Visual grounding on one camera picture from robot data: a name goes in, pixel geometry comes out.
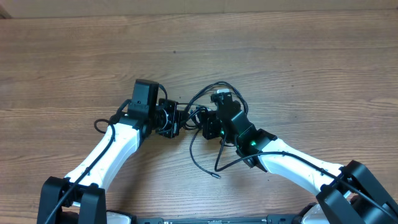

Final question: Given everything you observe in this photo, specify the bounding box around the thick black USB cable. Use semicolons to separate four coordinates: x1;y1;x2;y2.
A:
182;81;249;131

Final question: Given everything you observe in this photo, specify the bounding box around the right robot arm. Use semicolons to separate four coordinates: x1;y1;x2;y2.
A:
198;100;397;223

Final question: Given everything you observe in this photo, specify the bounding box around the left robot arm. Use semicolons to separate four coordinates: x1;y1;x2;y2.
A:
37;80;178;223

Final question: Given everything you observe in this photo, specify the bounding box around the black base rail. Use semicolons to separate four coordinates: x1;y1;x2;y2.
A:
131;214;302;224

